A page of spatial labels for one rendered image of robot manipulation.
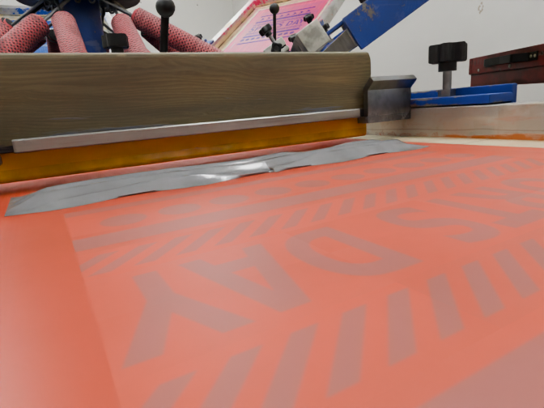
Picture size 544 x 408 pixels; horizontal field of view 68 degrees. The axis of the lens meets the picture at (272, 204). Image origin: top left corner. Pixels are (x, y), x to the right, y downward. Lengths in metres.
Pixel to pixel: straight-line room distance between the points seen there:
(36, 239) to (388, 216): 0.16
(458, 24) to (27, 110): 2.50
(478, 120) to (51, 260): 0.43
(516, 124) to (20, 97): 0.44
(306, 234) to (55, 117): 0.27
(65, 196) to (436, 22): 2.63
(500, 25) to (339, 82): 2.10
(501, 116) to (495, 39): 2.09
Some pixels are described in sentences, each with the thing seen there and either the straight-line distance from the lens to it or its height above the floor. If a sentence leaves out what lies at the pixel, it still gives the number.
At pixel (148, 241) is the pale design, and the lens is 0.17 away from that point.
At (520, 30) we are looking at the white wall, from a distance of 2.50.
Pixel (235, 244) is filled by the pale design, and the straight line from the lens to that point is 0.16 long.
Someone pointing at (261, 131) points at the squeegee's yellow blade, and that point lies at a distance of 0.44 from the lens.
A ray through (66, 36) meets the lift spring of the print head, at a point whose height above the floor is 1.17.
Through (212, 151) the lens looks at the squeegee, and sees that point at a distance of 0.42.
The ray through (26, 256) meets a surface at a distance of 0.19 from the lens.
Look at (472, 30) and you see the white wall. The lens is 2.64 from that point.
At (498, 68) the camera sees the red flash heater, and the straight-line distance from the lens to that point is 1.35.
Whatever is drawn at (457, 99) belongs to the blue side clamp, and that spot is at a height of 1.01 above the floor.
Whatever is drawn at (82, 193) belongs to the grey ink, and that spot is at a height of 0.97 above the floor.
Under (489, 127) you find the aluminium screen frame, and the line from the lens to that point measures 0.48.
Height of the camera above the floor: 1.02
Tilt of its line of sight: 14 degrees down
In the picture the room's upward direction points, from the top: 4 degrees counter-clockwise
